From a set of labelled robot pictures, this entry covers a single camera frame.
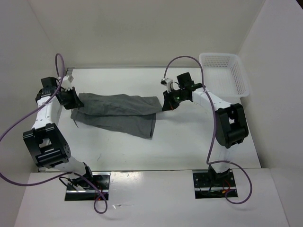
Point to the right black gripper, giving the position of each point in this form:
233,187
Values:
169,103

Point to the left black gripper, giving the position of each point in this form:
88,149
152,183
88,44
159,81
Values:
76,103

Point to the grey shorts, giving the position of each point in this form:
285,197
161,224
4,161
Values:
134,115

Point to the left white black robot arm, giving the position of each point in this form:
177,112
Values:
81,174

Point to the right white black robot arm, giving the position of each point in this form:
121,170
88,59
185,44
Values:
230,125

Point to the white perforated plastic basket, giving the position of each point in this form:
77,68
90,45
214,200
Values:
224,74

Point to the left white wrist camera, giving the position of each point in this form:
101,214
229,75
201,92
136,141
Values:
66,83

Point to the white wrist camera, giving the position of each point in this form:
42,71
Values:
167,82
66,83

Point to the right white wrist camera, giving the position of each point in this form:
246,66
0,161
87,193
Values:
167,82

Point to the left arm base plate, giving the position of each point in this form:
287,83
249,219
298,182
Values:
77,193

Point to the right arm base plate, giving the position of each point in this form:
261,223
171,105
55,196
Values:
206,189

